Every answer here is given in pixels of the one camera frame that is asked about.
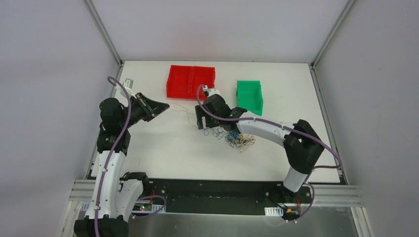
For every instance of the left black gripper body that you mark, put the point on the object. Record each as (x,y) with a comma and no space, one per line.
(142,106)

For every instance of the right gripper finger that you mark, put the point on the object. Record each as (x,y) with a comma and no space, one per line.
(212,122)
(200,122)

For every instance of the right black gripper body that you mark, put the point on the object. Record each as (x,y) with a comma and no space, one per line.
(203,113)

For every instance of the red two-compartment plastic bin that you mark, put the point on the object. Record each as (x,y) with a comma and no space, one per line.
(183,81)

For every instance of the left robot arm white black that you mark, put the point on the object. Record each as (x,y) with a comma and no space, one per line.
(114,195)

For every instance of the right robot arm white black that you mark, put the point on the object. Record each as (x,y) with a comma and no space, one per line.
(302,145)

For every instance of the green plastic bin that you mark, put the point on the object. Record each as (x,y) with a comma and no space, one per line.
(249,96)

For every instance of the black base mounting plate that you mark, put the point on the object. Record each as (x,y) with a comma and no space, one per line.
(225,197)

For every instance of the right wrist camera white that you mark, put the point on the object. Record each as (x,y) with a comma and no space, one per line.
(210,91)

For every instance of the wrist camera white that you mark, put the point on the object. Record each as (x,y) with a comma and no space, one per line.
(128,85)
(210,91)

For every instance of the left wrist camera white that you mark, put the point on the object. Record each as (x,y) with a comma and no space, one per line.
(128,85)

